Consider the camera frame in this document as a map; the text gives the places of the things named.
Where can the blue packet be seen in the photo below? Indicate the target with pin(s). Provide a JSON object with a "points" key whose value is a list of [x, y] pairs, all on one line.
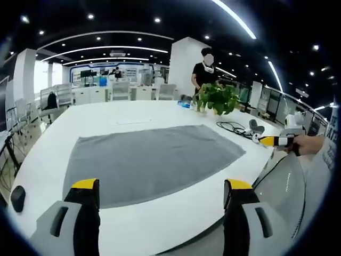
{"points": [[184, 104]]}

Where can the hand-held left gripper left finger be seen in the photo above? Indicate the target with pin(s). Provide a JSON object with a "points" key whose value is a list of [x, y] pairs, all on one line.
{"points": [[66, 221]]}

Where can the grey curved stand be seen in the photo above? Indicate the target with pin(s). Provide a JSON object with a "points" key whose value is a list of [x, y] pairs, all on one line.
{"points": [[256, 126]]}

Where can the white office chair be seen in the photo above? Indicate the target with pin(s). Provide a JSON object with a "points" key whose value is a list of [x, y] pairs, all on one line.
{"points": [[121, 90], [64, 94], [167, 92], [20, 114]]}

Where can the black backpack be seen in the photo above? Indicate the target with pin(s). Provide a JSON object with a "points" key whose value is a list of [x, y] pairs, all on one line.
{"points": [[50, 101]]}

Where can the person's grey clothing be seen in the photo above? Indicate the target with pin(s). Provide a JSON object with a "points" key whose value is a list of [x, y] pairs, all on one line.
{"points": [[285, 192]]}

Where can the small white plug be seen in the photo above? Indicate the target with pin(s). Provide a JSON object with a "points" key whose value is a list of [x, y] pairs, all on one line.
{"points": [[255, 138]]}

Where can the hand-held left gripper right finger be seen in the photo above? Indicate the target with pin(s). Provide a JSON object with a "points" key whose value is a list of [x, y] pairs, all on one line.
{"points": [[247, 221]]}

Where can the person's right hand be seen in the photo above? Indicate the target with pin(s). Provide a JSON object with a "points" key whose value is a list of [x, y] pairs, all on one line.
{"points": [[309, 145]]}

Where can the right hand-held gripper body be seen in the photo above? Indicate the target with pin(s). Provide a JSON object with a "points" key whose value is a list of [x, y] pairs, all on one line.
{"points": [[294, 124]]}

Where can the white pillar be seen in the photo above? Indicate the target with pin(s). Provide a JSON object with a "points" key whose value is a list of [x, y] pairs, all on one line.
{"points": [[183, 69]]}

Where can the ceiling air conditioner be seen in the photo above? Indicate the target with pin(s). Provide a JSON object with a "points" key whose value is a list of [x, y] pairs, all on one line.
{"points": [[118, 53]]}

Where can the grey towel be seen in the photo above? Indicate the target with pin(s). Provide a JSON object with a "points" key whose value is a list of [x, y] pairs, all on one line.
{"points": [[149, 162]]}

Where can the white table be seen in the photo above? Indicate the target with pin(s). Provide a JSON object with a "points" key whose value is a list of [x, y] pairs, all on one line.
{"points": [[165, 229]]}

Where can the green potted plant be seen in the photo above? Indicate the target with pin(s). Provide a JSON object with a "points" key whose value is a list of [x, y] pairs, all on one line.
{"points": [[217, 98]]}

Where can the small black case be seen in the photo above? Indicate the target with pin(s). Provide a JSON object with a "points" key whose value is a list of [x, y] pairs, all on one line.
{"points": [[18, 198]]}

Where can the glass railing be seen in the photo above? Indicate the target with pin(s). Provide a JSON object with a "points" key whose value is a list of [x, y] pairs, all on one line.
{"points": [[298, 102]]}

